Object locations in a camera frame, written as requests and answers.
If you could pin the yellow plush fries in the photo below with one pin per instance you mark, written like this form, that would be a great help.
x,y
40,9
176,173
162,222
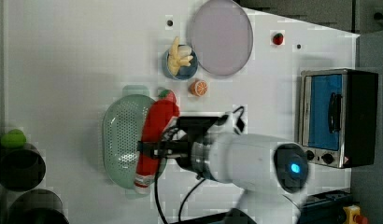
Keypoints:
x,y
178,56

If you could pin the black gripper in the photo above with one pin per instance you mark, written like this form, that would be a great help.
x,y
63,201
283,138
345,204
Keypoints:
x,y
187,150

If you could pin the yellow red clamp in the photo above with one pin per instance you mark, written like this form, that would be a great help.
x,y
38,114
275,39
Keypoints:
x,y
354,216

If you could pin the plush orange half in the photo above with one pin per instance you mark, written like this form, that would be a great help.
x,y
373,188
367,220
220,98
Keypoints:
x,y
198,88

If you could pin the lavender round plate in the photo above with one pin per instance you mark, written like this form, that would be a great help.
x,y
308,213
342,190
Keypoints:
x,y
222,37

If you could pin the blue bowl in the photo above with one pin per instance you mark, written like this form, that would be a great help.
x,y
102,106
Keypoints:
x,y
184,72

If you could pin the silver toaster oven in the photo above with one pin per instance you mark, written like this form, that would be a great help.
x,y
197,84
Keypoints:
x,y
337,117

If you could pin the green ball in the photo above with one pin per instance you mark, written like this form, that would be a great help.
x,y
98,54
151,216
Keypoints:
x,y
13,139

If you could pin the red plush ketchup bottle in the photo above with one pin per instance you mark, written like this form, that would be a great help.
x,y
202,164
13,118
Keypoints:
x,y
159,115

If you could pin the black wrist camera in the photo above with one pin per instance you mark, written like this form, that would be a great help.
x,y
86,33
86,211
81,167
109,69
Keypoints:
x,y
193,125

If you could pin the plush strawberry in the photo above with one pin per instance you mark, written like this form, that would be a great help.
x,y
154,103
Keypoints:
x,y
167,95

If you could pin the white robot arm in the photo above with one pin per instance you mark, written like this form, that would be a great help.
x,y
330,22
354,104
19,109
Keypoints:
x,y
271,171

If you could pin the black cylinder container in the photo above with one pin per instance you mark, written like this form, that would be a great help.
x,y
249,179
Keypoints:
x,y
21,168
37,206

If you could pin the black cylinder container lower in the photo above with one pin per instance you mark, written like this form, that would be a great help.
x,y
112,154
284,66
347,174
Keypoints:
x,y
37,206

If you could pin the green plastic strainer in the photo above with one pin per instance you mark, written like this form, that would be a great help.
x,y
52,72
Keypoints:
x,y
122,128

